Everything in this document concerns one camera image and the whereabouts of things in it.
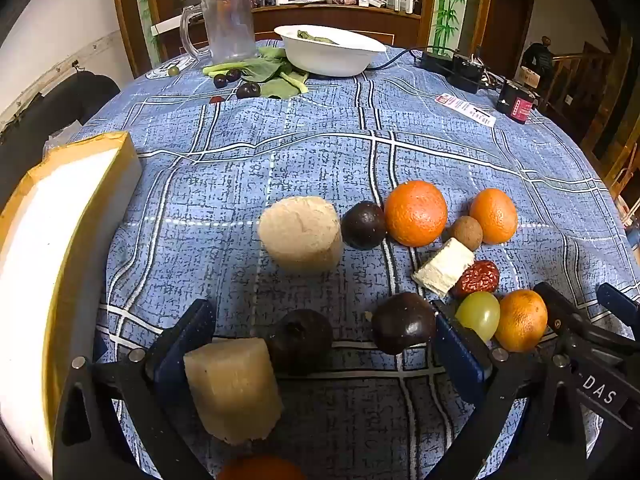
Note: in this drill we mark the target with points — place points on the large orange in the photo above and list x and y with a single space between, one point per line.
415 212

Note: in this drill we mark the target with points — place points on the medium orange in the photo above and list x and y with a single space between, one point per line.
493 216

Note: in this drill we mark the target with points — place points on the red jujube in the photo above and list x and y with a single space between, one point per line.
477 278

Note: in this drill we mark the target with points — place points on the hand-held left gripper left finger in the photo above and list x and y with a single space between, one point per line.
175 360

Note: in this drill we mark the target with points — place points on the large green grape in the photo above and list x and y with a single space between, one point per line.
478 315

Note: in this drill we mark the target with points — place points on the black chair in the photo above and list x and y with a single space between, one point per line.
50 110

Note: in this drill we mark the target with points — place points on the black device with red label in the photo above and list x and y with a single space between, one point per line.
517 102

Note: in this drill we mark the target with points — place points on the small dark grape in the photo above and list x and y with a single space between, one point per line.
219 81
233 75

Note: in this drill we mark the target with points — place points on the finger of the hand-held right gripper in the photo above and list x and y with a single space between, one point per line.
565 315
620 302

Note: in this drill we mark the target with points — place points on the tan round cake piece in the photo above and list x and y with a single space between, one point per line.
300 235

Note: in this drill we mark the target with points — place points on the yellow foam box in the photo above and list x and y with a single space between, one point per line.
50 220

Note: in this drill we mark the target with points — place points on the loose leafy greens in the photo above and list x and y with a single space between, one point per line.
270 77

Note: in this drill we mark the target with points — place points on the big dark grape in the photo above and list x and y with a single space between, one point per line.
247 91

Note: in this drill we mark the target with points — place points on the peeled sugarcane chunk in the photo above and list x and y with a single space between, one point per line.
232 395

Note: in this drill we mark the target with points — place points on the small orange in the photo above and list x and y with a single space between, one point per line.
260 469
520 320

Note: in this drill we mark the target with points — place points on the brown longan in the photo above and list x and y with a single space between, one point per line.
465 233

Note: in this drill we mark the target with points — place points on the dark plum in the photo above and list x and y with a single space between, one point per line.
402 322
300 342
363 225

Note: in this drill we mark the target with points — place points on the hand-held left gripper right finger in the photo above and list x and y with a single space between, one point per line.
457 360

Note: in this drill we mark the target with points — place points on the clear glass mug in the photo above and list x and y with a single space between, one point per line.
227 25

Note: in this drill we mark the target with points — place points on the leafy greens in bowl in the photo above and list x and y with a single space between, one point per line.
315 37

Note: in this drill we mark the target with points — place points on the wooden cabinet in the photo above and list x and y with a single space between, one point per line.
325 17

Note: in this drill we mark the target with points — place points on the white bowl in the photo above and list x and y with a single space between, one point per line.
330 57

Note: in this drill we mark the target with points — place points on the blue plaid tablecloth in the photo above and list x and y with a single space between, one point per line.
300 160

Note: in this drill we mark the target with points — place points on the black power strip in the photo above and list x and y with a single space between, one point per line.
432 61

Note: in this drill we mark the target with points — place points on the bamboo print panel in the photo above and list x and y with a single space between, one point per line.
450 0

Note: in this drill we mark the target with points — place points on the printed paper leaflet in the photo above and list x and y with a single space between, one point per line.
465 110

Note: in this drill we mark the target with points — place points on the small green grape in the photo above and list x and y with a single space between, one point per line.
173 70

